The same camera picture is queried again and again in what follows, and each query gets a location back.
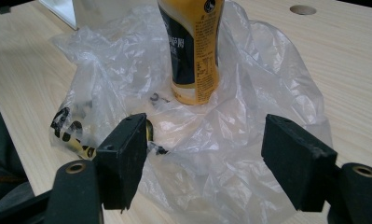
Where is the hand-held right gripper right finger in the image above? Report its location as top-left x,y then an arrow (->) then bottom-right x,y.
260,113 -> 339,213

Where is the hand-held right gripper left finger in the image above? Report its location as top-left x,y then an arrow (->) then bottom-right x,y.
92,112 -> 149,211

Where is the clear plastic bag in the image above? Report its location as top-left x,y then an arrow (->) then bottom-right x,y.
48,0 -> 334,224

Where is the orange drink bottle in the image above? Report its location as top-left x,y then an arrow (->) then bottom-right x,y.
156,0 -> 226,106

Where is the white plastic bin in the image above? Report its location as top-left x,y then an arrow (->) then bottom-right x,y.
38,0 -> 79,31

